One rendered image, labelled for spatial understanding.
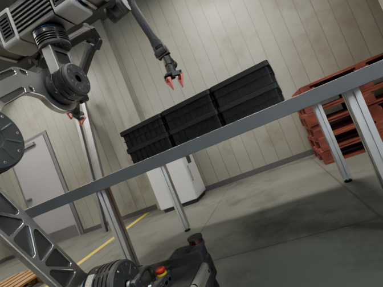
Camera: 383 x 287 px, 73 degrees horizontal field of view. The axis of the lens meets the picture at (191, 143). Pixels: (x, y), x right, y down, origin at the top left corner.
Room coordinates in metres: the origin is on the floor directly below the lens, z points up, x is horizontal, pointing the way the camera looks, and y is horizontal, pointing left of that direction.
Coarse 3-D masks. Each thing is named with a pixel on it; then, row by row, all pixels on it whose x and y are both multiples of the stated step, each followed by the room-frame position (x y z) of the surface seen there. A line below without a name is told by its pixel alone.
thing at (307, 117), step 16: (368, 64) 2.65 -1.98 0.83; (320, 80) 2.77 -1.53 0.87; (368, 96) 2.68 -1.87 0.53; (304, 112) 3.19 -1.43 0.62; (336, 112) 3.41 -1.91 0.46; (320, 128) 2.87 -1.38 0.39; (336, 128) 3.13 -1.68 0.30; (352, 128) 2.74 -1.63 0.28; (320, 144) 2.85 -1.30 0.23; (320, 160) 3.19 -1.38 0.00
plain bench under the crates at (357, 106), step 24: (360, 72) 0.65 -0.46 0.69; (312, 96) 0.69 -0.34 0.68; (360, 96) 1.15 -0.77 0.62; (240, 120) 0.75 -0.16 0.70; (264, 120) 0.73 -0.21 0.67; (360, 120) 1.16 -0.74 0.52; (192, 144) 0.79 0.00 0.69; (336, 144) 2.03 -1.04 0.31; (144, 168) 0.85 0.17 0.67; (72, 192) 0.94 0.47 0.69; (168, 192) 2.47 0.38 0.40; (120, 216) 1.62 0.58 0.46; (120, 240) 1.58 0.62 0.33
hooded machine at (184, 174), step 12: (192, 156) 4.11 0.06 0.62; (156, 168) 3.77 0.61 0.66; (168, 168) 3.72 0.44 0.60; (180, 168) 3.67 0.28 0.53; (192, 168) 3.91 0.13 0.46; (156, 180) 3.79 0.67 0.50; (180, 180) 3.69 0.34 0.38; (192, 180) 3.72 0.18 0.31; (156, 192) 3.81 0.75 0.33; (180, 192) 3.71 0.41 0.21; (192, 192) 3.66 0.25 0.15; (204, 192) 4.11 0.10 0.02; (168, 204) 3.78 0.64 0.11
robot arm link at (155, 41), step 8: (128, 0) 1.47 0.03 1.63; (136, 8) 1.48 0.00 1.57; (136, 16) 1.50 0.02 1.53; (144, 24) 1.50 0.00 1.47; (144, 32) 1.52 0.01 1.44; (152, 32) 1.51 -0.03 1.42; (152, 40) 1.52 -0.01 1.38; (160, 40) 1.53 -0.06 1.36; (160, 48) 1.53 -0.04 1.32; (160, 56) 1.56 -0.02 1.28
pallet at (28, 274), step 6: (30, 270) 3.00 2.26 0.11; (12, 276) 3.09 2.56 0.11; (18, 276) 2.97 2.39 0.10; (24, 276) 2.87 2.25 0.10; (30, 276) 2.70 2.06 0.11; (36, 276) 2.66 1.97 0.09; (0, 282) 3.01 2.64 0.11; (6, 282) 2.87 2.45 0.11; (12, 282) 2.75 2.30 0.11; (18, 282) 2.64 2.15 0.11; (24, 282) 2.54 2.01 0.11; (30, 282) 2.84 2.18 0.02
